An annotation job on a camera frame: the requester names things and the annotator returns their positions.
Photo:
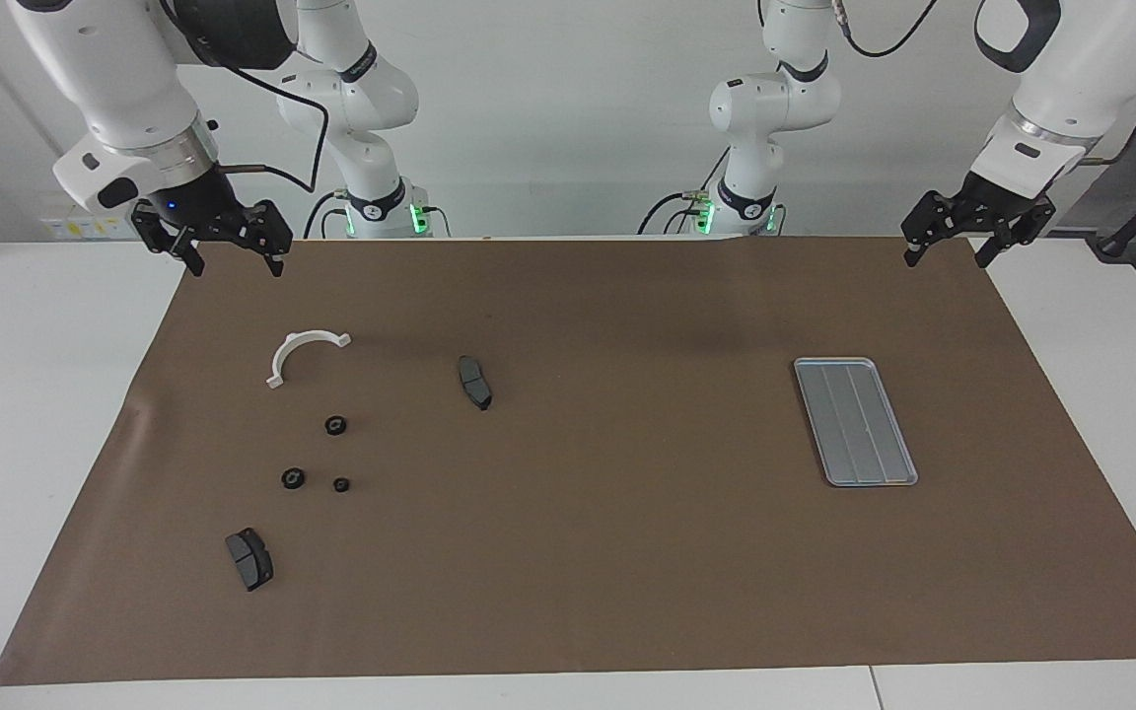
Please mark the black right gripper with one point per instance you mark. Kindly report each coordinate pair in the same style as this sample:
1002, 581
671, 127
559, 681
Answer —
183, 202

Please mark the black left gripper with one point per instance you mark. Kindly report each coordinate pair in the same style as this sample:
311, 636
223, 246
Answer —
992, 205

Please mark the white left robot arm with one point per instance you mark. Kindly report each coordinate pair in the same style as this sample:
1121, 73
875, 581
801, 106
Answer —
1071, 79

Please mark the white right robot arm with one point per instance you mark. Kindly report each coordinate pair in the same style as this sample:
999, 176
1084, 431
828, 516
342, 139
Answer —
105, 69

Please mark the silver metal tray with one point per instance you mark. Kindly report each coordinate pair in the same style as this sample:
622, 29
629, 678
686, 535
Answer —
854, 424

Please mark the long dark brake pad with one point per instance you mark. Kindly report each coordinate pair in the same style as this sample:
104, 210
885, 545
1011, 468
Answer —
475, 385

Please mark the short dark brake pad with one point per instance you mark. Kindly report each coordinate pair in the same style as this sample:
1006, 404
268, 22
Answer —
250, 562

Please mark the brown paper table mat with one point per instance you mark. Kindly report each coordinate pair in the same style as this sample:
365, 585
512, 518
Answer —
627, 542

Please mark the white curved plastic bracket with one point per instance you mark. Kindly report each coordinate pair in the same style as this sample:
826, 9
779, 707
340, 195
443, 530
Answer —
282, 355

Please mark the white yellow wall box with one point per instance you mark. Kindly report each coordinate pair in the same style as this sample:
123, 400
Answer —
85, 229

